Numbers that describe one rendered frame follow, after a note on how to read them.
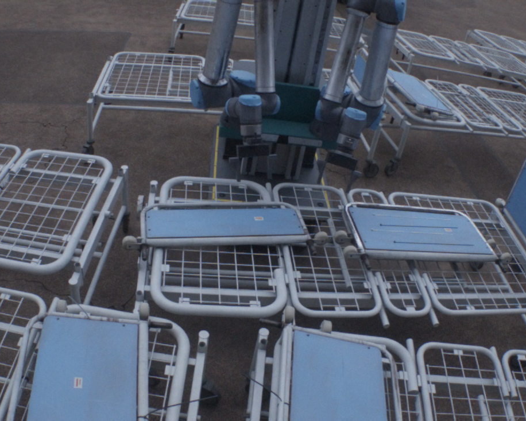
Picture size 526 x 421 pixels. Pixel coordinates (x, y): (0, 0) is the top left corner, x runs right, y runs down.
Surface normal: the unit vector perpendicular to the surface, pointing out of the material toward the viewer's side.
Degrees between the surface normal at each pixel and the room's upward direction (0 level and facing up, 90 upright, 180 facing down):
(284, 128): 0
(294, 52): 90
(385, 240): 5
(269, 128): 0
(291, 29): 90
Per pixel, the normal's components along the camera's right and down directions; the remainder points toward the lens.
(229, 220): 0.14, -0.79
